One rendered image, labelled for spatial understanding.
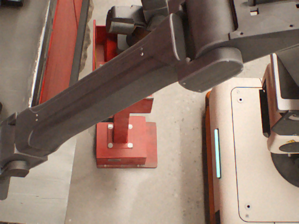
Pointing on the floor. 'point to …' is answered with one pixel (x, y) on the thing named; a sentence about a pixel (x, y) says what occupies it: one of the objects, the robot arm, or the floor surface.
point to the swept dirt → (86, 38)
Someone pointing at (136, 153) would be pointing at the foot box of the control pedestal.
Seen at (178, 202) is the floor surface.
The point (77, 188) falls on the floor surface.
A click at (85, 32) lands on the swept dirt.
